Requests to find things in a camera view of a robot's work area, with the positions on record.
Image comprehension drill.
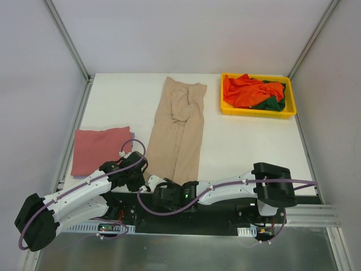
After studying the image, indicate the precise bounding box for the right perforated cable tray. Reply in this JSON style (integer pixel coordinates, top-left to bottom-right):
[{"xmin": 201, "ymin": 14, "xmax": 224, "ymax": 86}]
[{"xmin": 237, "ymin": 226, "xmax": 257, "ymax": 238}]

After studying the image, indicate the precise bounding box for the perforated cable tray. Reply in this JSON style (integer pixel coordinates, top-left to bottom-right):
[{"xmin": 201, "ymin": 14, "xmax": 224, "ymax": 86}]
[
  {"xmin": 237, "ymin": 226, "xmax": 257, "ymax": 238},
  {"xmin": 63, "ymin": 221, "xmax": 135, "ymax": 234}
]

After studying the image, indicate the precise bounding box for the yellow plastic bin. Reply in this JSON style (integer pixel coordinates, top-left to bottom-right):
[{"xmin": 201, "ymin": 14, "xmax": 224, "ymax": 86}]
[{"xmin": 220, "ymin": 73, "xmax": 297, "ymax": 119}]

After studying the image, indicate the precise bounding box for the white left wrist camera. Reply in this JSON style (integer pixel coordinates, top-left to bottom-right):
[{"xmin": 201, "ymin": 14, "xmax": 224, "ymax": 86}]
[{"xmin": 119, "ymin": 151, "xmax": 132, "ymax": 159}]

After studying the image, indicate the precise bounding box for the aluminium frame post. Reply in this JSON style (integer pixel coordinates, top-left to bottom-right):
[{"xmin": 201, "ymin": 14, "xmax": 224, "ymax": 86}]
[
  {"xmin": 42, "ymin": 0, "xmax": 91, "ymax": 82},
  {"xmin": 288, "ymin": 0, "xmax": 342, "ymax": 80}
]

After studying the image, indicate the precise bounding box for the beige t shirt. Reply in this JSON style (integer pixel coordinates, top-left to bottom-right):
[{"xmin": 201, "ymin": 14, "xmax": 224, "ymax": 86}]
[{"xmin": 144, "ymin": 77, "xmax": 207, "ymax": 185}]

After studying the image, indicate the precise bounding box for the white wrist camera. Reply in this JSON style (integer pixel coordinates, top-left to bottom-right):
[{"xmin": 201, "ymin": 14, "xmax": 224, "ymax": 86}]
[
  {"xmin": 146, "ymin": 175, "xmax": 167, "ymax": 190},
  {"xmin": 119, "ymin": 151, "xmax": 132, "ymax": 159}
]

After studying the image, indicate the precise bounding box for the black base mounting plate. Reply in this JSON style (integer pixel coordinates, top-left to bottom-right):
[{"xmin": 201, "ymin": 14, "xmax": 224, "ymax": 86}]
[{"xmin": 84, "ymin": 189, "xmax": 324, "ymax": 237}]

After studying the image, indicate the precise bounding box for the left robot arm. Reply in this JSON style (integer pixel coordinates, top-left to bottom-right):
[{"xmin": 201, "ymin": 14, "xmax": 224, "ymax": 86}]
[{"xmin": 15, "ymin": 151, "xmax": 148, "ymax": 252}]

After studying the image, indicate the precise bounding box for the orange t shirt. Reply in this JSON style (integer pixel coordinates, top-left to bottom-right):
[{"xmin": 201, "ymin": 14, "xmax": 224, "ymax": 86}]
[{"xmin": 223, "ymin": 73, "xmax": 285, "ymax": 108}]

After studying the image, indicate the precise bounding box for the folded red t shirt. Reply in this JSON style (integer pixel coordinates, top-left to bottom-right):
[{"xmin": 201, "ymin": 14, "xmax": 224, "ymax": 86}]
[{"xmin": 70, "ymin": 126, "xmax": 132, "ymax": 178}]

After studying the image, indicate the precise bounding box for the folded purple t shirt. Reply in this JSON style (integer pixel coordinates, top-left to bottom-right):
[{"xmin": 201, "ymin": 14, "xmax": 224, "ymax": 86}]
[{"xmin": 72, "ymin": 130, "xmax": 136, "ymax": 179}]

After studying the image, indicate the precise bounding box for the aluminium frame rail left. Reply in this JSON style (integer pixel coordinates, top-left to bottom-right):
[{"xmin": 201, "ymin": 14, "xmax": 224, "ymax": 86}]
[{"xmin": 39, "ymin": 80, "xmax": 93, "ymax": 199}]

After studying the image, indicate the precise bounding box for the green t shirt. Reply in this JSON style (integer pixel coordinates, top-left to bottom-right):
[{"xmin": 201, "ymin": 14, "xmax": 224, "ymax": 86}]
[{"xmin": 249, "ymin": 80, "xmax": 287, "ymax": 112}]

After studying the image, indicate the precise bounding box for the aluminium frame rail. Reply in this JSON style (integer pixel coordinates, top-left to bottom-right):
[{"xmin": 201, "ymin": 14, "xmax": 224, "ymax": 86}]
[
  {"xmin": 285, "ymin": 204, "xmax": 341, "ymax": 228},
  {"xmin": 39, "ymin": 80, "xmax": 93, "ymax": 199}
]

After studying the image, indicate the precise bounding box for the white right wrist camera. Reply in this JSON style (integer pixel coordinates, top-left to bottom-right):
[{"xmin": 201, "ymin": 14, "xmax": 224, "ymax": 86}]
[{"xmin": 146, "ymin": 175, "xmax": 167, "ymax": 190}]

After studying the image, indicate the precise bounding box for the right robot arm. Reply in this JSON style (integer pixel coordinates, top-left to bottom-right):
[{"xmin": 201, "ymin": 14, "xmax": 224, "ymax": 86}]
[{"xmin": 148, "ymin": 163, "xmax": 297, "ymax": 223}]

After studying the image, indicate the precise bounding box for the aluminium frame post left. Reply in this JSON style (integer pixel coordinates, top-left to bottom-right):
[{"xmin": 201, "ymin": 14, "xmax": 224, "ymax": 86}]
[{"xmin": 42, "ymin": 0, "xmax": 91, "ymax": 82}]

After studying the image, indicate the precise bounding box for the left perforated cable tray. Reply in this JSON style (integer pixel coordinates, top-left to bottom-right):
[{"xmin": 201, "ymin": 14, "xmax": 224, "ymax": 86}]
[{"xmin": 63, "ymin": 221, "xmax": 135, "ymax": 234}]

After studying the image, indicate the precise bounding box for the aluminium front frame rail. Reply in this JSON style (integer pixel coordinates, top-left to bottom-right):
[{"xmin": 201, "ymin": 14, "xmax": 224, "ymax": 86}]
[{"xmin": 285, "ymin": 204, "xmax": 341, "ymax": 228}]

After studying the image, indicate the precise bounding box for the aluminium frame post right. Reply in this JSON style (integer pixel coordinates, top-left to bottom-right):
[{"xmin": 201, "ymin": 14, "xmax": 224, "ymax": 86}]
[{"xmin": 288, "ymin": 0, "xmax": 342, "ymax": 80}]

